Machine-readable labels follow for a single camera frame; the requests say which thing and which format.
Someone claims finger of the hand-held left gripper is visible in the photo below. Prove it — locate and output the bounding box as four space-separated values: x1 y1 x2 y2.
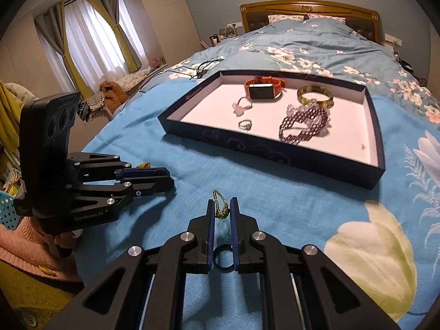
67 154 171 182
69 176 177 211

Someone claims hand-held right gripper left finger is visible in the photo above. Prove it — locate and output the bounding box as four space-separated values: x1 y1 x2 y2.
43 197 215 330

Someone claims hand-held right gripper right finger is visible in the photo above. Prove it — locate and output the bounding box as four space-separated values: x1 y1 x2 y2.
230 197 401 330

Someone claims green bead bracelet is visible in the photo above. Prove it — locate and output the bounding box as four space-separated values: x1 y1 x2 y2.
212 189 230 219

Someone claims dark blue shallow box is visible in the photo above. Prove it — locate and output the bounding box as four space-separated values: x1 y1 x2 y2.
157 70 386 190

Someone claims purple bead bracelet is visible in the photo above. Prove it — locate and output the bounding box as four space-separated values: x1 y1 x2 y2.
278 105 331 142

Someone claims clear crystal bead bracelet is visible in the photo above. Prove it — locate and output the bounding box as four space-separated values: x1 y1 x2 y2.
286 100 332 134

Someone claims orange smartwatch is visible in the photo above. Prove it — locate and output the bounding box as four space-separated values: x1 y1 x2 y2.
244 76 287 101

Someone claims amber bangle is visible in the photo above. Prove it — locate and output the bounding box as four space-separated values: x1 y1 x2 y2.
296 85 334 108

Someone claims person's left forearm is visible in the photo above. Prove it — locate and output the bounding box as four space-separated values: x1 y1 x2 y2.
0 215 85 286

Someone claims person's left hand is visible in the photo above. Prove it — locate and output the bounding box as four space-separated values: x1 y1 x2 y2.
53 230 82 259

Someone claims striped cloth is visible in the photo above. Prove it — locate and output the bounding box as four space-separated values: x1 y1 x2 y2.
80 94 105 121

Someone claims blue plastic basket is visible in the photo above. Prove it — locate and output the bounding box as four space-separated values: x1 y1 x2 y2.
0 189 21 229

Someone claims orange padded jacket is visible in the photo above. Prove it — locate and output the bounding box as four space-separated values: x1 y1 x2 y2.
100 81 128 114

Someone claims window seat cushion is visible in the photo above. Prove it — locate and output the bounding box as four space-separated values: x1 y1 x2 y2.
117 67 152 90

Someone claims grey and yellow curtain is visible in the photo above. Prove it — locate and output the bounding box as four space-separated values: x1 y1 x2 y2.
84 0 143 73
34 2 90 93

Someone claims white sheer curtain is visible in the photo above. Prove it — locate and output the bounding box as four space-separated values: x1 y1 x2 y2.
45 0 128 86

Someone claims yellow cloth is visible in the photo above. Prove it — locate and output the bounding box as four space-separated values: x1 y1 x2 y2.
0 258 85 324

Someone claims cluster of toiletry bottles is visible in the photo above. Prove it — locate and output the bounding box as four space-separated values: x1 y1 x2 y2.
210 24 241 47

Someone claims beige wardrobe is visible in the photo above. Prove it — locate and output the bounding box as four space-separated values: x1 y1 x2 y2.
131 0 203 66

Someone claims floral pillow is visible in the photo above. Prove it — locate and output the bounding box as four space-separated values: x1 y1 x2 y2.
307 13 346 24
268 14 305 24

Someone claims blue floral duvet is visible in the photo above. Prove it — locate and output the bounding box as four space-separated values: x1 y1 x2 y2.
113 15 440 124

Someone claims wooden bed headboard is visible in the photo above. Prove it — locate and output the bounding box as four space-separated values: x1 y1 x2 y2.
240 2 383 45

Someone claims black ring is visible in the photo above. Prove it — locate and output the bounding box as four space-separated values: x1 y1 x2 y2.
212 245 238 273

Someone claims black charger cable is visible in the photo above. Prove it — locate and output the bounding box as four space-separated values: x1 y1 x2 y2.
139 58 224 93

